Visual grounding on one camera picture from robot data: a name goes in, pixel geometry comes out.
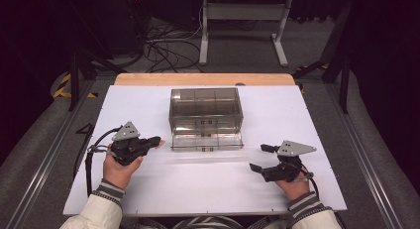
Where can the yellow black hazard tape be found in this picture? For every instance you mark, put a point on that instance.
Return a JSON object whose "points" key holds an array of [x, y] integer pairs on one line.
{"points": [[62, 87]]}

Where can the dark equipment with red light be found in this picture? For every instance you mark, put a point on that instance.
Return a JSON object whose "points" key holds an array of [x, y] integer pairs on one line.
{"points": [[127, 24]]}

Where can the person's right hand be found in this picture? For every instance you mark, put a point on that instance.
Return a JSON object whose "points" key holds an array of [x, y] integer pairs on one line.
{"points": [[294, 189]]}

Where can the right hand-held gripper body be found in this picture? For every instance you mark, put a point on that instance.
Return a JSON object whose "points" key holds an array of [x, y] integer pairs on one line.
{"points": [[290, 149]]}

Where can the grey transparent drawer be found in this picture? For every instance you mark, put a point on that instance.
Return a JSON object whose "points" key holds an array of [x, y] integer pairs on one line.
{"points": [[204, 142]]}

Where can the black metal stand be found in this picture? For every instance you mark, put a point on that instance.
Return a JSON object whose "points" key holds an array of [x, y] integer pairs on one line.
{"points": [[75, 80], [344, 80]]}

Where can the black triangular bracket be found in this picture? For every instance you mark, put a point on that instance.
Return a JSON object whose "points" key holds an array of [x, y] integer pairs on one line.
{"points": [[86, 129]]}

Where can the person's striped clothing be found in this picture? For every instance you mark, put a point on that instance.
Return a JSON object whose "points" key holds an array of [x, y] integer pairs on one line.
{"points": [[208, 223]]}

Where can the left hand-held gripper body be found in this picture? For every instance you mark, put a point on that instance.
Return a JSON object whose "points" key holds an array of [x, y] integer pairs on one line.
{"points": [[127, 146]]}

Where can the grey transparent drawer cabinet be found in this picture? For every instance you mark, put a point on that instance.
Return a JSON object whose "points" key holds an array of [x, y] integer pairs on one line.
{"points": [[204, 103]]}

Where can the person's left hand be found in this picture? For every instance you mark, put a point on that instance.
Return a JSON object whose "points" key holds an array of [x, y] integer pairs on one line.
{"points": [[119, 172]]}

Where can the grey metal stand frame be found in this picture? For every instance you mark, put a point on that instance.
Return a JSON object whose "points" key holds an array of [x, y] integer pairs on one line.
{"points": [[244, 12]]}

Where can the aluminium floor rail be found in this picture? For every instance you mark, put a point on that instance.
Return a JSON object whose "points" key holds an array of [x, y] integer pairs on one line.
{"points": [[49, 153], [360, 149]]}

